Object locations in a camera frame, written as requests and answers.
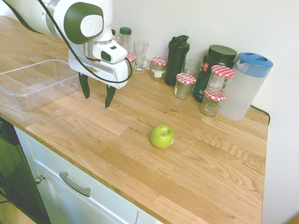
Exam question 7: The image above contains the tall gingham lid jar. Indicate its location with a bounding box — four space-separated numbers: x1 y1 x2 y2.
206 64 237 95

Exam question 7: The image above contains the empty gingham lid jar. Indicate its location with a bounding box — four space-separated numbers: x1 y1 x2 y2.
173 72 197 101

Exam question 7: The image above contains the clear plastic container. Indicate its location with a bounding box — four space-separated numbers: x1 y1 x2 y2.
0 56 81 114

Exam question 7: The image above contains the green apple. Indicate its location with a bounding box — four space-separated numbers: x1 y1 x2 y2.
149 123 176 150

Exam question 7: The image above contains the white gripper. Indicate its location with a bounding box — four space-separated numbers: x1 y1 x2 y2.
66 49 130 110

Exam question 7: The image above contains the white drawer front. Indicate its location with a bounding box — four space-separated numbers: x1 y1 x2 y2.
22 137 143 224

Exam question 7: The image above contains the clear drinking glass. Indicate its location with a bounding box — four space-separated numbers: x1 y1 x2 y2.
182 58 202 79

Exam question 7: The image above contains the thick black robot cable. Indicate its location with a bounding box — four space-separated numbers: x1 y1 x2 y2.
0 0 50 36

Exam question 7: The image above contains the squat gingham lid jar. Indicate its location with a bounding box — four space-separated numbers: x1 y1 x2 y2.
199 88 228 118

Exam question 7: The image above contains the black shaker bottle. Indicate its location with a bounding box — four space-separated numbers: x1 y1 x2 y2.
164 34 191 88

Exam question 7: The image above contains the tall handled glass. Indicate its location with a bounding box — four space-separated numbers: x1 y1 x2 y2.
131 39 153 74

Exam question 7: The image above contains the black supplement tub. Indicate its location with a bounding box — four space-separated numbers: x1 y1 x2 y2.
192 43 239 105

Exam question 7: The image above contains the white kitchen cabinet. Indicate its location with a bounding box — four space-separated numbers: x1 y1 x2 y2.
9 125 182 224

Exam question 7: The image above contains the frosted pitcher blue lid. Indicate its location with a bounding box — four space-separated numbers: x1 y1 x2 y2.
217 51 275 123

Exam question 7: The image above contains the labelled gingham lid jar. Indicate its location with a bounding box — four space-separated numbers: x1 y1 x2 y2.
149 56 168 82

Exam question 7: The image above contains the silver cabinet knob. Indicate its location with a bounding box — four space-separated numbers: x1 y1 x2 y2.
34 174 47 186

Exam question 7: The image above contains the small gingham lid jar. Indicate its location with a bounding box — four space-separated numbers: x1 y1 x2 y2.
125 53 138 76

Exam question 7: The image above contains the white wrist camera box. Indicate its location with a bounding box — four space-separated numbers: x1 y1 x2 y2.
92 38 129 65

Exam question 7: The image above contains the clear bottle green cap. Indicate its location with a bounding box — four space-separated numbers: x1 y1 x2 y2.
118 26 133 54

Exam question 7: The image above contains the black dishwasher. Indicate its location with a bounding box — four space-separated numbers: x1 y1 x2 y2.
0 111 56 224

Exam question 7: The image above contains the silver drawer handle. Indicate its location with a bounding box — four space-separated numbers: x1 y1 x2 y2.
58 171 92 198

